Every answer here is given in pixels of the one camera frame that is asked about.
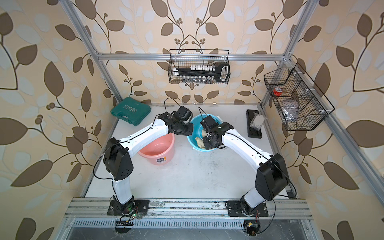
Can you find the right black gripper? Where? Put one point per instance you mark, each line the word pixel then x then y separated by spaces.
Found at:
pixel 207 145

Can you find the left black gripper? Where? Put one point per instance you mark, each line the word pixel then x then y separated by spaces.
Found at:
pixel 189 130

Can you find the blue plastic bucket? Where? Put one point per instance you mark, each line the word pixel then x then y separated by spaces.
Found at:
pixel 197 132

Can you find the yellow cloth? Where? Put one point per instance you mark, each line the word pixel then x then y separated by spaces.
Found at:
pixel 200 140

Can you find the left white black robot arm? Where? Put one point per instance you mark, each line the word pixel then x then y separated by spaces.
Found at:
pixel 118 155

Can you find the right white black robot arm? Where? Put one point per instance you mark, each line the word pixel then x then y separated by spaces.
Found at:
pixel 271 170

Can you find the pink plastic bucket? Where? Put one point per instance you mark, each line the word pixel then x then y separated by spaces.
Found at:
pixel 160 151

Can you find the black tray with plastic bag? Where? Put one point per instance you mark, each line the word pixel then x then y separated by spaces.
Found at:
pixel 255 122

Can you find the green plastic tool case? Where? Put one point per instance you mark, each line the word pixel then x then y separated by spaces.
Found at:
pixel 131 111

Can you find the black socket set holder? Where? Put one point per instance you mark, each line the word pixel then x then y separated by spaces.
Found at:
pixel 206 74

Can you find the silver foil bag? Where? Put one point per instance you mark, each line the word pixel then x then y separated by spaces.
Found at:
pixel 290 109

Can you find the black wire basket back wall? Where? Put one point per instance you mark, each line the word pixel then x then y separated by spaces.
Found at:
pixel 181 58

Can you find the black wire basket wall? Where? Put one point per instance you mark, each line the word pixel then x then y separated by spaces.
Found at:
pixel 181 58
pixel 314 106

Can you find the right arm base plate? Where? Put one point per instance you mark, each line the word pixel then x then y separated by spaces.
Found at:
pixel 241 209

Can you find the black wire basket right wall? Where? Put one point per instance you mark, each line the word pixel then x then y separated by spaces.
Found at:
pixel 314 106

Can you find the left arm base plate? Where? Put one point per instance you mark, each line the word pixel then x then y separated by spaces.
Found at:
pixel 129 207

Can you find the aluminium front rail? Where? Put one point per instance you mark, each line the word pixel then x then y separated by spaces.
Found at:
pixel 279 209

